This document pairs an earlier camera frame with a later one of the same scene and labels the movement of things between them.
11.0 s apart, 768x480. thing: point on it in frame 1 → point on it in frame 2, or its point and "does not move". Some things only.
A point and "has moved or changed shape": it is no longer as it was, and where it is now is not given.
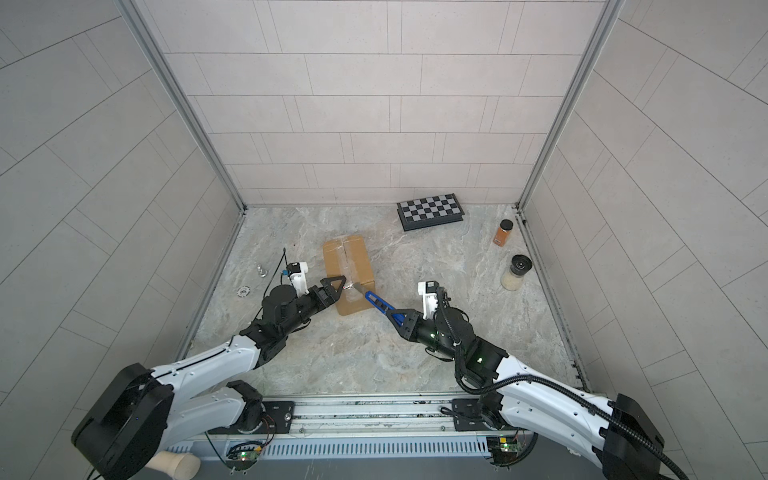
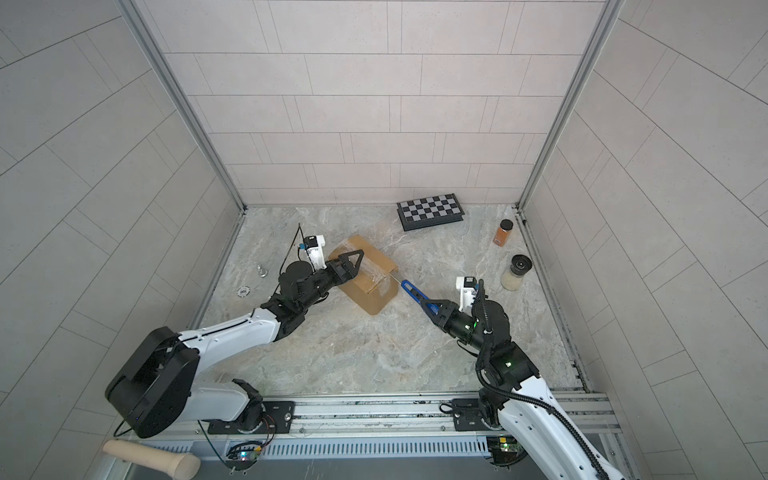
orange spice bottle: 502,232 does not move
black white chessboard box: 429,211 does not move
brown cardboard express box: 347,256 has moved or changed shape
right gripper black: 412,326 → 447,316
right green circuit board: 504,449 does not move
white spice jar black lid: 519,265 does not move
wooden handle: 178,465 does not move
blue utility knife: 378,303 → 415,293
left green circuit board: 246,453 does not move
